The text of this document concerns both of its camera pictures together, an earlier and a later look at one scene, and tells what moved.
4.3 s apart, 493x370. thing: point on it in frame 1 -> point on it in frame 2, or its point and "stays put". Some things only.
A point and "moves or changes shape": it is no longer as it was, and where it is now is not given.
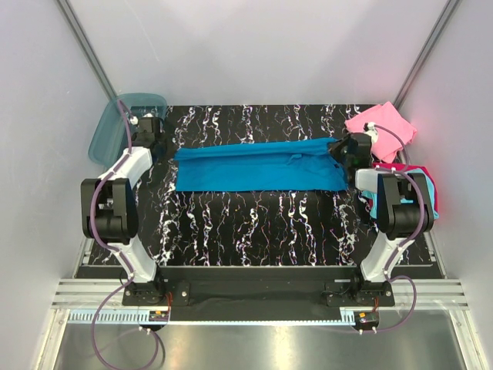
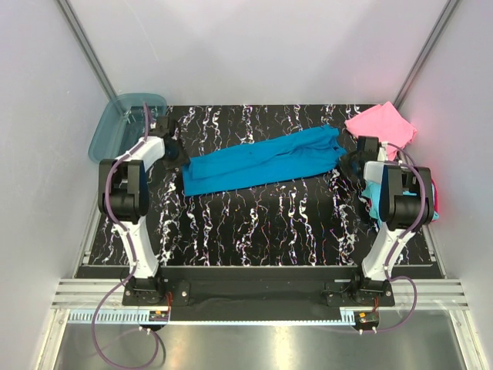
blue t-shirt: x=293 y=165 moves or changes shape
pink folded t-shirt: x=394 y=123 stays put
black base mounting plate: x=257 y=289 stays put
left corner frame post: x=85 y=46 stays put
